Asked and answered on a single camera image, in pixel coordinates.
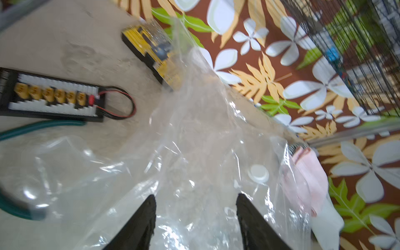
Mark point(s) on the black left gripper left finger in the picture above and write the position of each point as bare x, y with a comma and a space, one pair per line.
136, 234

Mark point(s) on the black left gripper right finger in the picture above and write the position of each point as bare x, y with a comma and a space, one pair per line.
256, 232

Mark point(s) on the pink towel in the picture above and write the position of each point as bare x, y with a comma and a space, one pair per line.
306, 183

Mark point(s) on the clear plastic vacuum bag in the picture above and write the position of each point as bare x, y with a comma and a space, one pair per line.
192, 153

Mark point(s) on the white vacuum bag valve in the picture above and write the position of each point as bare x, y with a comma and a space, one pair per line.
258, 173

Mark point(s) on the white folded towel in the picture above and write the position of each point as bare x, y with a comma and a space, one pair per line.
327, 225

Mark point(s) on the black parallel charging board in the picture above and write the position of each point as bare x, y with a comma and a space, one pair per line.
29, 95

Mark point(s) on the yellow black screwdriver bit case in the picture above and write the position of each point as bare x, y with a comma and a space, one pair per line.
151, 45

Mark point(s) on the green handled pliers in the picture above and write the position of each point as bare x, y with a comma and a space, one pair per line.
16, 207

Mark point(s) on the black wire basket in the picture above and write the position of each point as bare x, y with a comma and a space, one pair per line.
361, 41

